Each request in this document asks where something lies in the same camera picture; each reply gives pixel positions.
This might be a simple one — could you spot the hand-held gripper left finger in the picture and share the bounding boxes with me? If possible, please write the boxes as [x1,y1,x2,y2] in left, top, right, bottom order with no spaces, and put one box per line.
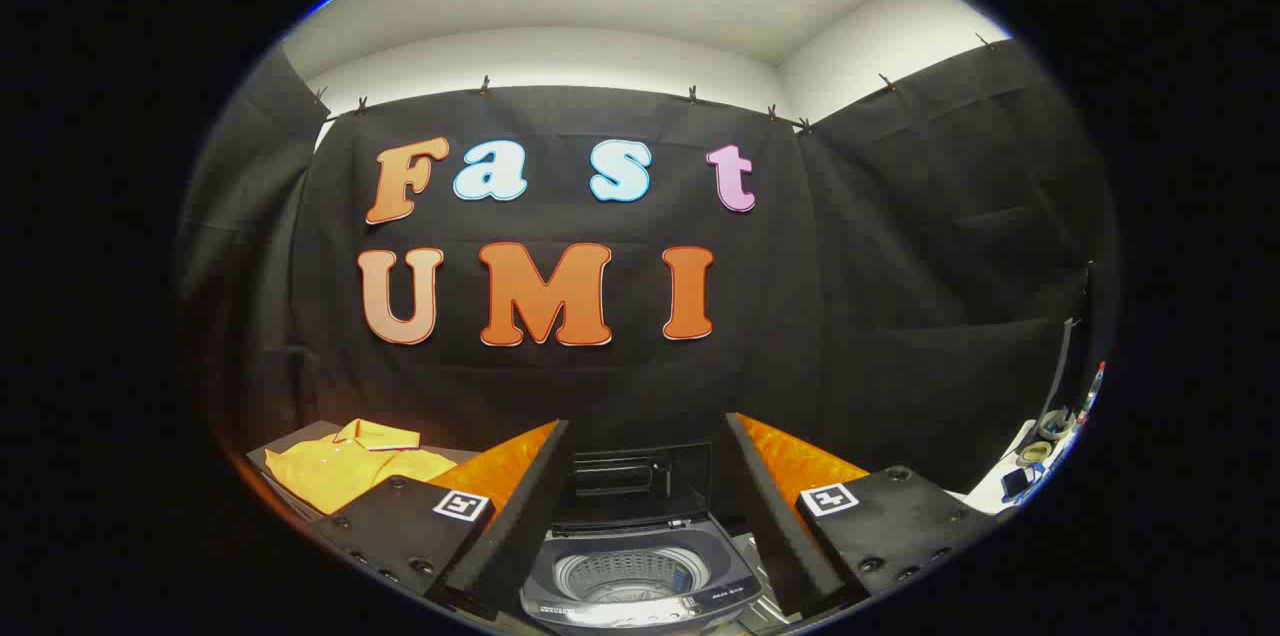
[310,419,576,622]

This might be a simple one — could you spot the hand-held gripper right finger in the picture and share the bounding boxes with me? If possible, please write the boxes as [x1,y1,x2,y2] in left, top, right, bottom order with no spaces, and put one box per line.
[725,413,1001,617]

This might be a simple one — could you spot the dark glass washing machine lid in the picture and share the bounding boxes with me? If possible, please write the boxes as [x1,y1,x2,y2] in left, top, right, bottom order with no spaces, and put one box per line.
[570,443,713,527]

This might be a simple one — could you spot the grey washing machine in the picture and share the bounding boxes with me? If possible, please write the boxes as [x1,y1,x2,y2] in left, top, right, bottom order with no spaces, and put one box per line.
[520,514,766,632]

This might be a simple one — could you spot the yellow polo shirt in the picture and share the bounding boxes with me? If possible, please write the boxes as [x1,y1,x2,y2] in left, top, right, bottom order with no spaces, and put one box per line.
[265,419,459,515]

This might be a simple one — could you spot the row of black cloth clips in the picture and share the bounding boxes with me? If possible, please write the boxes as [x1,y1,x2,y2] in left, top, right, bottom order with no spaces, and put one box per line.
[312,34,996,132]

